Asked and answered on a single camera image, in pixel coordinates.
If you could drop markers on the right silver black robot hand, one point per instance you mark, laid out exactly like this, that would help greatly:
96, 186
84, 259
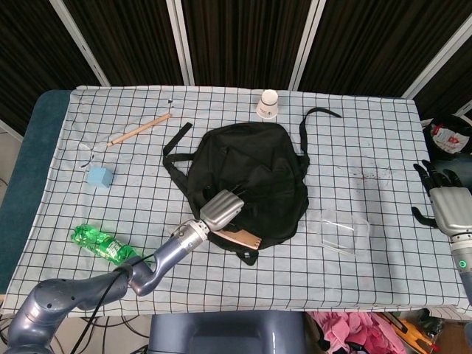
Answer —
451, 210

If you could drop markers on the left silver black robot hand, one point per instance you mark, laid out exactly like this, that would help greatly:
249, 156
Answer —
221, 210

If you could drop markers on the brown spiral notebook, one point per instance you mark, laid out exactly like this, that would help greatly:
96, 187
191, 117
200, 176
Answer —
239, 237

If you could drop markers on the black backpack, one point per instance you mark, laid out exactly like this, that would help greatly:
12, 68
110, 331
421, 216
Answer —
265, 158

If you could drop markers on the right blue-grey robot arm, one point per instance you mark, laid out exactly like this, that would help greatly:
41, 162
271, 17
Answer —
462, 254

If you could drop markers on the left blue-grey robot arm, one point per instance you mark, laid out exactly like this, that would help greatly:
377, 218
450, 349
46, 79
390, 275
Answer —
177, 247

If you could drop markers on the black bag with red print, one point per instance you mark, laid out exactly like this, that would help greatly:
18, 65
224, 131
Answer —
448, 140

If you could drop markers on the checkered tablecloth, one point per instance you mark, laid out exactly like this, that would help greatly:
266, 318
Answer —
221, 295

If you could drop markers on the clear plastic container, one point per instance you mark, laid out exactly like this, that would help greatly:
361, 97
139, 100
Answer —
344, 232

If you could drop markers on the wooden stick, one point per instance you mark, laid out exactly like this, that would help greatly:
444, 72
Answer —
140, 130

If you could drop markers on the white paper cup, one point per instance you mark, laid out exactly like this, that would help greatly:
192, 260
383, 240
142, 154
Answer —
266, 105

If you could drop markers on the blue-grey robot torso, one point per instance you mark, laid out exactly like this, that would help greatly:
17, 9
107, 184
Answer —
221, 332

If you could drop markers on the green plastic bottle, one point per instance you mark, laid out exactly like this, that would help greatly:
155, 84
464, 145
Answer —
99, 241

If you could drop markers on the light blue foam block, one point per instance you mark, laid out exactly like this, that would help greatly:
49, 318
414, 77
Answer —
99, 177

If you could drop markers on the yellow tool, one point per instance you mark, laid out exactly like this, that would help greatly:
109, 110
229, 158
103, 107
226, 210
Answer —
413, 332

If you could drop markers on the pink cloth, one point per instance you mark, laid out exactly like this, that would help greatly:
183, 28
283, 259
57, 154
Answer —
350, 332

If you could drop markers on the black folding partition screen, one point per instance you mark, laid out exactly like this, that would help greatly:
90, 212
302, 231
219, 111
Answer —
239, 37

